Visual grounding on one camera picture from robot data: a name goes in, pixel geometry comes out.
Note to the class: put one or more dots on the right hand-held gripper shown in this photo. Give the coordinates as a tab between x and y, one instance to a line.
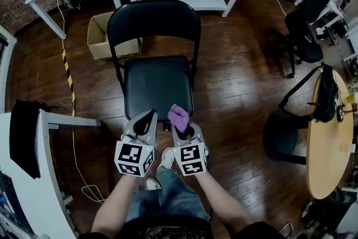
193	158

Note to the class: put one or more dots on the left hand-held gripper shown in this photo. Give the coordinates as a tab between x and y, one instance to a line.
131	158

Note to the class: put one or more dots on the purple cloth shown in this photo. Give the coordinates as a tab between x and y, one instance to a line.
179	117

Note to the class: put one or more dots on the black folding chair seat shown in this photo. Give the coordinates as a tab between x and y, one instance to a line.
158	84

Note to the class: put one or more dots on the person's left forearm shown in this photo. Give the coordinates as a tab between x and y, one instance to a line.
114	204

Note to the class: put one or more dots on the person's right forearm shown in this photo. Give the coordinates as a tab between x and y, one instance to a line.
223	201

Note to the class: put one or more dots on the person's right white shoe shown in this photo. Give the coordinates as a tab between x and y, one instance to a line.
167	158

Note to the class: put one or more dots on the person's white shoe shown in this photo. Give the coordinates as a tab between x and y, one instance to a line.
167	158
153	184

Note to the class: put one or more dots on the person's left white shoe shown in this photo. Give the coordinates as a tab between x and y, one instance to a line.
153	184

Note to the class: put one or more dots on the person's blue jeans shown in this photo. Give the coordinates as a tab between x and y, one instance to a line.
173	196

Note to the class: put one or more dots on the yellow black striped tape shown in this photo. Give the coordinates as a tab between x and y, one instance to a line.
68	78

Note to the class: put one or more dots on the open cardboard box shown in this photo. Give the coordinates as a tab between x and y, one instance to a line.
98	42

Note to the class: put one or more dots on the black folding chair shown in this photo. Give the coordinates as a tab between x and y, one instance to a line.
153	25

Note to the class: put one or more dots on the large white desk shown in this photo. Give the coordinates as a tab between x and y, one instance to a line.
36	204

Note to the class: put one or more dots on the round wooden table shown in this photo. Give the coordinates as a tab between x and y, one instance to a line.
327	154

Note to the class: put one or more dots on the black keyboard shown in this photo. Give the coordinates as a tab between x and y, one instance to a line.
9	198

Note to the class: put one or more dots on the black office chair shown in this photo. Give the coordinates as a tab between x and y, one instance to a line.
307	36

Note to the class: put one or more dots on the small white desk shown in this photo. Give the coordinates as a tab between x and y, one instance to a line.
334	11

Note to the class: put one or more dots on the white post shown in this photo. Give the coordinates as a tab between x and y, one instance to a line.
7	64

